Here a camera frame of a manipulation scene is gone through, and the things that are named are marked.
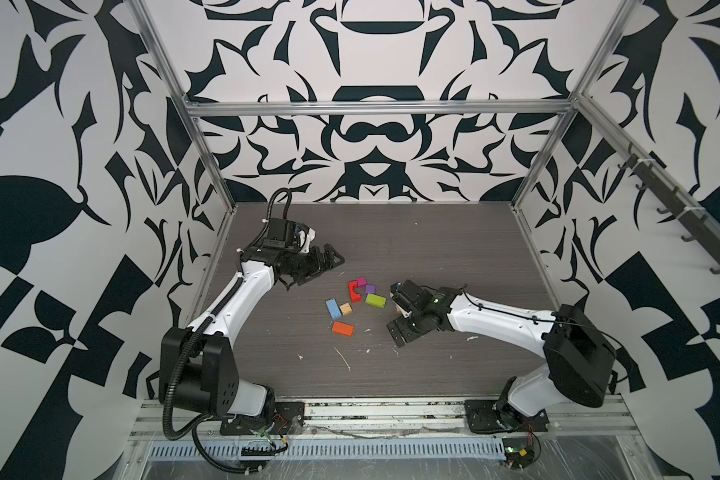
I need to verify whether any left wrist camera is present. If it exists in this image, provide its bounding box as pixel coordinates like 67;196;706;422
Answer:
262;219;316;253

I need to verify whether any blue wood block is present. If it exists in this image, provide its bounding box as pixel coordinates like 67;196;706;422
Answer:
325;298;343;321

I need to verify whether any aluminium front rail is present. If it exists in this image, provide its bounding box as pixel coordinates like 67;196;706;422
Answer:
128;394;640;442

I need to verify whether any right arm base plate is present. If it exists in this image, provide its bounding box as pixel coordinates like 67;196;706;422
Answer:
464;399;549;435

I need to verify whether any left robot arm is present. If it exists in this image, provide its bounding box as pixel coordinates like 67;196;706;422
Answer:
159;244;345;430

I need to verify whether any wall hook rack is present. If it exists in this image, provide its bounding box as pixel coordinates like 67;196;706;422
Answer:
617;144;720;275

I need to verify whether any white slotted cable duct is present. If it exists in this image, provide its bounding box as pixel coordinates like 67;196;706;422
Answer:
146;437;508;462

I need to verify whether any green circuit board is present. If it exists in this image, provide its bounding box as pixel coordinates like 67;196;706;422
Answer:
503;438;539;471

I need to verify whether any black corrugated cable conduit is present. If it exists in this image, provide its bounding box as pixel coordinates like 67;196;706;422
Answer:
161;187;295;475

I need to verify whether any red arch wood block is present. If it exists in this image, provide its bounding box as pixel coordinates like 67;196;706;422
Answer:
348;281;362;303

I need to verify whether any aluminium frame crossbar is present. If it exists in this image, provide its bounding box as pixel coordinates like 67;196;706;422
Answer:
185;99;572;118

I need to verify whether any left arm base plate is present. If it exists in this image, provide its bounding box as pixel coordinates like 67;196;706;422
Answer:
219;401;305;436

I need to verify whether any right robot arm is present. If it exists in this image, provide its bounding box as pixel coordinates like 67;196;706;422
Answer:
387;280;616;431

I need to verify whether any green wood block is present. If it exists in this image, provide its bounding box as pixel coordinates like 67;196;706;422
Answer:
365;294;387;308

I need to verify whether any orange wood block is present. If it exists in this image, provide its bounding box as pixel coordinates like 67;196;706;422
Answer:
331;321;355;337

